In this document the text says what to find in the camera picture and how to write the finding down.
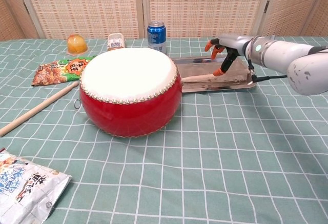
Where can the orange-tipped right robot hand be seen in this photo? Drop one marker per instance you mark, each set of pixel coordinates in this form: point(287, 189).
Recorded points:
point(234, 43)

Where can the red and white drum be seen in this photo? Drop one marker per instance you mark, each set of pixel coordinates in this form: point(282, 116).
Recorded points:
point(128, 85)

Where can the green checked tablecloth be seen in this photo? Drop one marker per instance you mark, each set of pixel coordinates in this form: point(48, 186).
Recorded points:
point(205, 157)

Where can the white snack bag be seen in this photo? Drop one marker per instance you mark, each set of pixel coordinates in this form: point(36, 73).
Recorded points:
point(23, 188)

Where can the blue drink can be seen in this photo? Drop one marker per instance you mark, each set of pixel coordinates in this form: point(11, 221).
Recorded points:
point(156, 38)

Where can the tea bottle with label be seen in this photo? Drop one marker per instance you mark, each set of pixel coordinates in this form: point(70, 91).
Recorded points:
point(115, 43)

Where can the bamboo folding screen panel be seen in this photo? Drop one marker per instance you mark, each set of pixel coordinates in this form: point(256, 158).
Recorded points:
point(205, 3)
point(84, 6)
point(10, 8)
point(287, 3)
point(317, 3)

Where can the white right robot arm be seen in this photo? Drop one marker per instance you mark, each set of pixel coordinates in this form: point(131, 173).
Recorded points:
point(294, 60)

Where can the black screen hinge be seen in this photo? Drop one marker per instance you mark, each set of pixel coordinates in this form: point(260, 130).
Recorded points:
point(267, 6)

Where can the green and orange snack bag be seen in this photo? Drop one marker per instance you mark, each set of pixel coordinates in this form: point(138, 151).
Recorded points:
point(56, 71)

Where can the wooden drumstick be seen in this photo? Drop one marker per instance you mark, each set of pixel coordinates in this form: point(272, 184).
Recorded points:
point(200, 77)
point(38, 107)

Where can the stainless steel tray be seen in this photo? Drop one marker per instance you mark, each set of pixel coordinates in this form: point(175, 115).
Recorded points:
point(225, 83)

